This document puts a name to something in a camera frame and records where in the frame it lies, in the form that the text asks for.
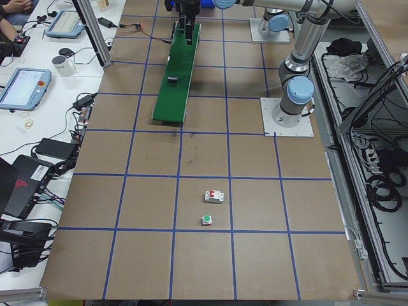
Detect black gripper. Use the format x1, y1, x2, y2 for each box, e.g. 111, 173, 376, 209
178, 0, 200, 45

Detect black cylindrical capacitor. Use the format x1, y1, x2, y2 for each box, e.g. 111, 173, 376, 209
167, 76, 179, 84

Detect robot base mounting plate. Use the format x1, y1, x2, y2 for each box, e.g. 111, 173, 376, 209
260, 98, 314, 138

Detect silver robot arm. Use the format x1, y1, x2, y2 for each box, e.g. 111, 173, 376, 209
212, 1, 357, 128

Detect blue plastic bin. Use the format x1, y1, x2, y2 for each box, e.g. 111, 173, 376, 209
201, 0, 216, 9

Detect green conveyor belt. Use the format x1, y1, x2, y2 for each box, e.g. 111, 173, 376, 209
152, 22, 201, 123

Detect blue teach pendant far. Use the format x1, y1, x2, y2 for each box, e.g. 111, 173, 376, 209
45, 10, 84, 39

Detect blue teach pendant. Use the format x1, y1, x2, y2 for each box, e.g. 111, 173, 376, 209
1, 68, 52, 111
45, 10, 84, 39

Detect black power adapter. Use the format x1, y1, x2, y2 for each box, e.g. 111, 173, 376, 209
73, 94, 96, 110

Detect white mug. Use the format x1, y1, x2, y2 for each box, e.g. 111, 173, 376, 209
52, 55, 76, 77

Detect black cloth bundle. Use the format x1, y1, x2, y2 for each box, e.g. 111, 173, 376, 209
326, 38, 362, 57

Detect white crumpled cloth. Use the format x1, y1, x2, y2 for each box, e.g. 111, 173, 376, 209
328, 54, 368, 82

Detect blue teach pendant near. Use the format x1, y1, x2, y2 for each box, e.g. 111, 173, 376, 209
1, 68, 52, 111

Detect white red circuit breaker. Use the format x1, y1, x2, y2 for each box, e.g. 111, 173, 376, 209
204, 189, 224, 203

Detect black power adapter brick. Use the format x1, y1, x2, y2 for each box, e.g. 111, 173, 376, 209
35, 138, 78, 159

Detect black laptop computer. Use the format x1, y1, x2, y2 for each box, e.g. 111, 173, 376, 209
1, 154, 54, 219

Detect red black power cable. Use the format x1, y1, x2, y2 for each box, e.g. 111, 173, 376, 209
117, 22, 173, 44

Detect aluminium frame post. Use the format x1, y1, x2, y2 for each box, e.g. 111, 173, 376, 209
73, 0, 112, 68

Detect green push button switch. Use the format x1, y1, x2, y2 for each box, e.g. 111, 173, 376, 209
201, 215, 212, 226

